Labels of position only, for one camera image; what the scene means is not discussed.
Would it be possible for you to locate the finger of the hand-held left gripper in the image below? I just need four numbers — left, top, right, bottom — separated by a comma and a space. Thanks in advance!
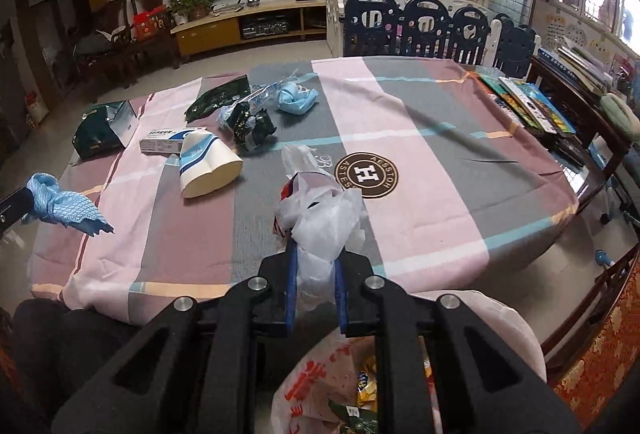
0, 186, 38, 235

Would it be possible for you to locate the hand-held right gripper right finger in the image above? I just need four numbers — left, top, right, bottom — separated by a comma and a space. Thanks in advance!
334, 254, 583, 434

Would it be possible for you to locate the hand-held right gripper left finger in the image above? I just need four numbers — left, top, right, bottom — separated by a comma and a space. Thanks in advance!
50, 241, 301, 434

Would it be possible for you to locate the light blue cloth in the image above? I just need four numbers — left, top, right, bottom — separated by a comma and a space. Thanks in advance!
26, 173, 115, 235

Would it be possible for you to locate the white plastic bag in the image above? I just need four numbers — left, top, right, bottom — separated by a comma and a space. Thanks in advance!
274, 145, 368, 297

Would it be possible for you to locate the yellow snack bag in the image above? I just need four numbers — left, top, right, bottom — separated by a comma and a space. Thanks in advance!
355, 354, 383, 410

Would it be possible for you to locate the white red printed bin liner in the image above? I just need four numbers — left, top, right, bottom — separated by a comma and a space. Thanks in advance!
272, 334, 436, 434

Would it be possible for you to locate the red carton box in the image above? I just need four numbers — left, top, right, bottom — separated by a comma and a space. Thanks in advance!
274, 174, 313, 235

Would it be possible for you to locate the green packet with white label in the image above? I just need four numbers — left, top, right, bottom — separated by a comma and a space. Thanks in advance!
327, 401, 381, 434

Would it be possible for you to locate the white blue paper cup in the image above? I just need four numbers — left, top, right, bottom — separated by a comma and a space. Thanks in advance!
179, 131, 244, 199

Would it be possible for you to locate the white trash bin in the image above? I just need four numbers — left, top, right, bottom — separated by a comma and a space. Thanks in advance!
415, 289, 547, 385

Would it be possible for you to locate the white blue medicine box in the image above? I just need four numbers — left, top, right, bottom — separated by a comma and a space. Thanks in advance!
139, 125, 210, 155

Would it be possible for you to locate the dark patterned wrapper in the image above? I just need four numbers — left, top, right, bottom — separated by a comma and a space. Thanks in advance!
232, 104, 277, 151

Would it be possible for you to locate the blue face mask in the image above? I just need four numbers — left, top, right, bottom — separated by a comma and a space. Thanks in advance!
276, 81, 319, 116

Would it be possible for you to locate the clear plastic wrapper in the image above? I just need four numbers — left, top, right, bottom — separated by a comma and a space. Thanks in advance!
218, 84, 281, 130

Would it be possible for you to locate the dark green snack bag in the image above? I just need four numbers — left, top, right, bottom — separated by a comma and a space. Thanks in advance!
184, 76, 251, 124

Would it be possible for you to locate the dark green tissue pack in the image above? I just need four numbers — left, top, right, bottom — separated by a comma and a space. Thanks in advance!
71, 100, 140, 160

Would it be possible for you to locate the plaid tablecloth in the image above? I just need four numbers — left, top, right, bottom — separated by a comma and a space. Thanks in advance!
30, 56, 581, 326

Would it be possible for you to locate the dark clothes bundle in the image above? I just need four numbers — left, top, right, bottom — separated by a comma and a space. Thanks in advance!
75, 31, 113, 57

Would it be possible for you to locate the red gift box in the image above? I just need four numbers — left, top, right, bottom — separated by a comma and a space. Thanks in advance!
132, 5, 173, 41

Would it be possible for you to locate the wooden television cabinet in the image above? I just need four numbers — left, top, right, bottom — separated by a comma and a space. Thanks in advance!
170, 0, 331, 56

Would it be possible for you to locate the black audio amplifier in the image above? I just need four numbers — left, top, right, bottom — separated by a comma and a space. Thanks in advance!
241, 20, 293, 40

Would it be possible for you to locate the row of picture books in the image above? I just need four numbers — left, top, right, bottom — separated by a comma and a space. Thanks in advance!
472, 69, 578, 137

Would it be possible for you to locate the red gold patterned sofa cushion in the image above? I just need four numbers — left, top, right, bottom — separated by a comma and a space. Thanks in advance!
550, 294, 640, 425

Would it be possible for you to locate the potted green plant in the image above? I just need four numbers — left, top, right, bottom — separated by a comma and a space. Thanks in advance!
170, 0, 213, 26

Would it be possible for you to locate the white navy playpen fence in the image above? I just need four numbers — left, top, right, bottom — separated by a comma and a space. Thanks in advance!
325, 0, 541, 82

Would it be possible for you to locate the dark wooden side table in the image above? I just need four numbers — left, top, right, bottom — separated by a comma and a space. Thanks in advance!
525, 56, 640, 195

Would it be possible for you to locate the stack of books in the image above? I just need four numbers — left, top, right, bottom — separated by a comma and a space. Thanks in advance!
537, 44, 616, 95

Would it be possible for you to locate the grey green cushion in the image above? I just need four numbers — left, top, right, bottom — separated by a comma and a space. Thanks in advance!
599, 93, 640, 145

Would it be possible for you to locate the row of wall charts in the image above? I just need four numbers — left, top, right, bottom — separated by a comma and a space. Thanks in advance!
542, 11, 591, 55

